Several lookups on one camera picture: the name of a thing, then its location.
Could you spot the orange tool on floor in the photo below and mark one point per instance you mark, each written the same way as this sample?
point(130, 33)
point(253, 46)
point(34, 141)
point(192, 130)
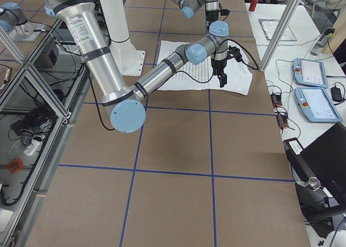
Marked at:
point(15, 165)

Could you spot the blue teach pendant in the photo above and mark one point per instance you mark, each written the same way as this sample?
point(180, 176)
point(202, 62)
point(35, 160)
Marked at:
point(315, 105)
point(310, 73)

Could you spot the white power strip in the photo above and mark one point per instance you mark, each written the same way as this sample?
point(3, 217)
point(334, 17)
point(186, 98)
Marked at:
point(33, 146)

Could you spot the aluminium frame post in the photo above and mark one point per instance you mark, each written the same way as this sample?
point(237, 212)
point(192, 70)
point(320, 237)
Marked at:
point(283, 23)

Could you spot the upper blue teach pendant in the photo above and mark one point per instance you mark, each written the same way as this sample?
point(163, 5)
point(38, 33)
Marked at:
point(310, 73)

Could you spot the black power adapter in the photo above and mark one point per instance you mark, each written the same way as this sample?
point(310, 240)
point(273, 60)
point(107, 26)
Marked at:
point(336, 94)

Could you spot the small metal cup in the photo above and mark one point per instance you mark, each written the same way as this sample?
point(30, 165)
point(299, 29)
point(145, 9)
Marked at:
point(313, 184)

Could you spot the lower blue teach pendant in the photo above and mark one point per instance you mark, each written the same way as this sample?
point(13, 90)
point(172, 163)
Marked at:
point(315, 105)

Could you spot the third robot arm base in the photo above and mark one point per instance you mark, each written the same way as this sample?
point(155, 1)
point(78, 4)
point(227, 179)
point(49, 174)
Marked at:
point(16, 25)

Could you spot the orange circuit adapter board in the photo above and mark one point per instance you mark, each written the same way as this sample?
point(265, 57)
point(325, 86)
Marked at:
point(276, 100)

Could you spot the black laptop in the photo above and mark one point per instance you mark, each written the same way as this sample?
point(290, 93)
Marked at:
point(324, 159)

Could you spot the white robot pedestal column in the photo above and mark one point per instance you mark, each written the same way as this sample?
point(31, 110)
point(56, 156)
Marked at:
point(128, 59)

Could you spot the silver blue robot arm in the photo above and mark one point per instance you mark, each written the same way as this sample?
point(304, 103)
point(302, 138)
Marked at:
point(190, 7)
point(123, 103)

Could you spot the white long-sleeve printed shirt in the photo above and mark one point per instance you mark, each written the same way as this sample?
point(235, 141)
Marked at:
point(199, 77)

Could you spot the grey control box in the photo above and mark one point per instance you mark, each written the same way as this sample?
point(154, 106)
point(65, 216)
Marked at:
point(48, 57)

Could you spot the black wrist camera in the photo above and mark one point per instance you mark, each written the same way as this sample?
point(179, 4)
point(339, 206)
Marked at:
point(234, 52)
point(224, 12)

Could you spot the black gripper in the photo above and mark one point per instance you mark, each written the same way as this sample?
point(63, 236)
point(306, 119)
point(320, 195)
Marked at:
point(210, 15)
point(219, 66)

